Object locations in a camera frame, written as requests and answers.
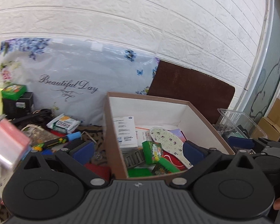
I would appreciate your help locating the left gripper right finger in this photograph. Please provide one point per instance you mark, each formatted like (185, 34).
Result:
(193, 153)

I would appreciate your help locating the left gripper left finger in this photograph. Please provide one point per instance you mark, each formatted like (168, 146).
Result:
(83, 153)

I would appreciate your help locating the pink zip bag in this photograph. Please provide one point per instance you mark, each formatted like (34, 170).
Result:
(14, 144)

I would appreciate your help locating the blue capped marker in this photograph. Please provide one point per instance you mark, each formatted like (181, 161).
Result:
(57, 141)

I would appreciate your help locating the white patterned shoe insole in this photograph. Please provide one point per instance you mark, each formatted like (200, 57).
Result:
(170, 143)

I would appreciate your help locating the red card box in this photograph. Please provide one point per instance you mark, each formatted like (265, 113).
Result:
(174, 161)

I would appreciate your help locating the cardboard boxes stack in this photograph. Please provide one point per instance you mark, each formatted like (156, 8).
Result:
(270, 125)

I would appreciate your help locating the green white wrapped packet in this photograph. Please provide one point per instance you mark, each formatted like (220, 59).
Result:
(63, 124)

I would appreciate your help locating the green snack packet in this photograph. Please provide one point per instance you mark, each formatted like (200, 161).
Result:
(152, 152)

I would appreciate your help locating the white printed paper box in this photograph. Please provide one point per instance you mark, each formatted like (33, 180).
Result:
(126, 133)

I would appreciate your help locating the clear plastic container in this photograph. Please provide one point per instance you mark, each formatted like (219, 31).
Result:
(238, 124)

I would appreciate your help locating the brown cardboard storage box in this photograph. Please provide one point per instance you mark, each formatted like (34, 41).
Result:
(126, 113)

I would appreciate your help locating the dark brown board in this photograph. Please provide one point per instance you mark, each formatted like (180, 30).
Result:
(203, 91)

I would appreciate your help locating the floral plastic bag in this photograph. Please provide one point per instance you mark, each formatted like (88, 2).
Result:
(73, 77)

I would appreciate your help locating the black small box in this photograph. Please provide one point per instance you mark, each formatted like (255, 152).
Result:
(20, 107)

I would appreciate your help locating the green small box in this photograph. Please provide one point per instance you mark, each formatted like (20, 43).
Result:
(13, 91)

